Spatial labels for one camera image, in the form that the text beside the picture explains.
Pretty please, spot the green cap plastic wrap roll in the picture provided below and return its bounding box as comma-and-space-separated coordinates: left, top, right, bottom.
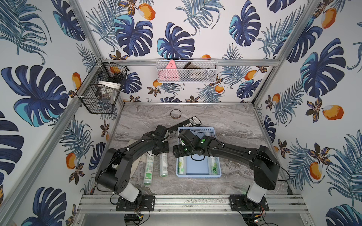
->
159, 153, 168, 177

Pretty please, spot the green label plastic wrap roll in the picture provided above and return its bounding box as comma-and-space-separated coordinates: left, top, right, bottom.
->
178, 157, 187, 175

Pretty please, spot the light blue perforated plastic basket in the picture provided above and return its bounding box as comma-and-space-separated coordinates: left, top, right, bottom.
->
176, 127, 222, 179

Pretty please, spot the barcode label plastic wrap roll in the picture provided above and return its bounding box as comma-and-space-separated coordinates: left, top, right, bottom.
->
143, 152, 155, 186

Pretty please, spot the red label plastic wrap roll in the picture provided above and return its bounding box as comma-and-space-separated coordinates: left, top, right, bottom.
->
208, 157, 219, 176

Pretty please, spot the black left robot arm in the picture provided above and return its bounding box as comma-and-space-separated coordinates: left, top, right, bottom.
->
95, 125, 171, 202

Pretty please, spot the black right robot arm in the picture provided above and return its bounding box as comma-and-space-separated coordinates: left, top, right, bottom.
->
173, 129, 281, 204

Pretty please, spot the brown item in mesh basket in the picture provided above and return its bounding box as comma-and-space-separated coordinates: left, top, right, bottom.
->
183, 62, 201, 69

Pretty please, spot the black white calculator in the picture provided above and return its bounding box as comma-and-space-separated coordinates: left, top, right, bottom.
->
168, 116, 202, 133

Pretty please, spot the beige paper pouch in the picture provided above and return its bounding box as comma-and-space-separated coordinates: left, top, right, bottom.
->
127, 139, 148, 178

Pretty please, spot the pink triangular item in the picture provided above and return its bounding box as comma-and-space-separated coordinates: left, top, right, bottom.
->
158, 59, 181, 83

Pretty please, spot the white mesh wall basket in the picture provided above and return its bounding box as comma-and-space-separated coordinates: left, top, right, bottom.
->
156, 58, 219, 83

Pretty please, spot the white bowl in wire basket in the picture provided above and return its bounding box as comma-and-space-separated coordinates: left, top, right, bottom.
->
97, 81, 121, 93

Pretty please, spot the black wire wall basket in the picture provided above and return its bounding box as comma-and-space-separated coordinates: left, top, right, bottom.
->
76, 58, 129, 115

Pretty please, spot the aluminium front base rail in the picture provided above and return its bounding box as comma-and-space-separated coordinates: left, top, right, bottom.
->
77, 195, 309, 214

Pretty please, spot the aluminium corner frame post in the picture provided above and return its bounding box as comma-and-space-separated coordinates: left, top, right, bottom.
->
252, 1, 320, 108

